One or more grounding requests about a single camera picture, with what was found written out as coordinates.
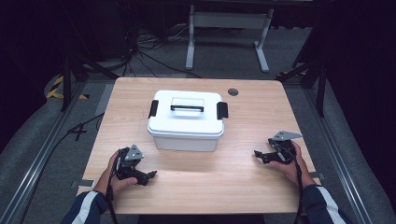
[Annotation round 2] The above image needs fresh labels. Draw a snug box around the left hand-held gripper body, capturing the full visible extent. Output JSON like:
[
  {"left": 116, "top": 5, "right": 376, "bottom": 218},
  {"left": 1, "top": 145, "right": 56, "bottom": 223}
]
[{"left": 114, "top": 143, "right": 146, "bottom": 182}]

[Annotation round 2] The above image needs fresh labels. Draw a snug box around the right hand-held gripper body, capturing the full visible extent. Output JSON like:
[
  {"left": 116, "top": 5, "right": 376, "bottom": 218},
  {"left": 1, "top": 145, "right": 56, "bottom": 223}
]
[{"left": 267, "top": 130, "right": 304, "bottom": 164}]

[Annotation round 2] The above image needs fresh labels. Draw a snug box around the person's right hand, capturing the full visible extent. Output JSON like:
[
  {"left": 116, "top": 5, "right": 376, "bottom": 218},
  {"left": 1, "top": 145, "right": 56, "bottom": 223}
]
[{"left": 268, "top": 140, "right": 318, "bottom": 189}]

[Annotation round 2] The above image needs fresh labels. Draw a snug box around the person's left hand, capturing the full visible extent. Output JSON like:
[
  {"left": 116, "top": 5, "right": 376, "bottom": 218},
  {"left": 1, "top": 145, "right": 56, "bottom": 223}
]
[{"left": 92, "top": 150, "right": 139, "bottom": 198}]

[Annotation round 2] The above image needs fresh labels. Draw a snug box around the white plastic storage box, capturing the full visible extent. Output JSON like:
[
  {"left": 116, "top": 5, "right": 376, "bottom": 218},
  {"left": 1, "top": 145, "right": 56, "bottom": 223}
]
[{"left": 151, "top": 131, "right": 224, "bottom": 153}]

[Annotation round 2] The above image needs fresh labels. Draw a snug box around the black box latch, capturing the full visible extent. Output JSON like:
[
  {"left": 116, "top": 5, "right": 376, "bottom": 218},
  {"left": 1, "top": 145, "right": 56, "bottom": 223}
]
[
  {"left": 216, "top": 101, "right": 230, "bottom": 121},
  {"left": 148, "top": 99, "right": 160, "bottom": 120}
]

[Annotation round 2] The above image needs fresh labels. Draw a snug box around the white storage box lid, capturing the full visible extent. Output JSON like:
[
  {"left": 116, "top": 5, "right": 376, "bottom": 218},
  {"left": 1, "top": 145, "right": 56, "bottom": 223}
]
[{"left": 147, "top": 90, "right": 230, "bottom": 138}]

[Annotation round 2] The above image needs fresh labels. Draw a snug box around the black tripod stand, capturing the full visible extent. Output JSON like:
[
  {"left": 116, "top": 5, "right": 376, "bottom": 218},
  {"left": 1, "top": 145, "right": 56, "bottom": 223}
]
[
  {"left": 276, "top": 57, "right": 329, "bottom": 119},
  {"left": 59, "top": 50, "right": 120, "bottom": 112}
]

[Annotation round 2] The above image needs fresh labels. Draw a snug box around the left hand-held gripper black cable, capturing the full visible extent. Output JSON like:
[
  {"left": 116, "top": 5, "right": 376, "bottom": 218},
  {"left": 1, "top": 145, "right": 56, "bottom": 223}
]
[{"left": 106, "top": 150, "right": 123, "bottom": 224}]

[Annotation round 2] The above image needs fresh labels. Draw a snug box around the hand-held gripper black cable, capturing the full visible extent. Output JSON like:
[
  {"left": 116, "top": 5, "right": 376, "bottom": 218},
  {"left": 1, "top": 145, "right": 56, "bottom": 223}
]
[
  {"left": 275, "top": 143, "right": 304, "bottom": 224},
  {"left": 106, "top": 150, "right": 123, "bottom": 224}
]

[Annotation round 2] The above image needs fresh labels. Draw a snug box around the right hand-held gripper black cable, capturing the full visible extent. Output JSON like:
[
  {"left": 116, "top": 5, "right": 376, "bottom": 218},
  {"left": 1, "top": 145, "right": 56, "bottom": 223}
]
[{"left": 275, "top": 143, "right": 304, "bottom": 224}]

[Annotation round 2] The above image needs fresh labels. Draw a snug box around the aluminium floor rail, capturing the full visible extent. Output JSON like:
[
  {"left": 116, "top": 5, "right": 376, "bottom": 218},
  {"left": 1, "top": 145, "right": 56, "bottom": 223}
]
[
  {"left": 0, "top": 81, "right": 87, "bottom": 224},
  {"left": 303, "top": 88, "right": 375, "bottom": 224}
]

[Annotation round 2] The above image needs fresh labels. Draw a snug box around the black floor cable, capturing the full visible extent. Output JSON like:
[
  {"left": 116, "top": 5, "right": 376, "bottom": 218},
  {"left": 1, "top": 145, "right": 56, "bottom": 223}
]
[{"left": 18, "top": 111, "right": 106, "bottom": 224}]

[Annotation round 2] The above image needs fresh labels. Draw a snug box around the black lid handle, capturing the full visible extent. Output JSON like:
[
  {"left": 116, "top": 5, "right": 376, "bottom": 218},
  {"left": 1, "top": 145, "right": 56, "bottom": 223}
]
[{"left": 169, "top": 105, "right": 205, "bottom": 113}]

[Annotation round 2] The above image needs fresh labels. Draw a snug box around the bundle of black floor cables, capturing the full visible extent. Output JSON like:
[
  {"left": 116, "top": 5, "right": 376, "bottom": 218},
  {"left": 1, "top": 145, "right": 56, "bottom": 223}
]
[{"left": 120, "top": 22, "right": 204, "bottom": 79}]

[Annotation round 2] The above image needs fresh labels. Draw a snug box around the white metal desk frame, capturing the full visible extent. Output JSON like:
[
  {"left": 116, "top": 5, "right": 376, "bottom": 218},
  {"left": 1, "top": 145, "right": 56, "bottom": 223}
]
[{"left": 185, "top": 4, "right": 276, "bottom": 75}]

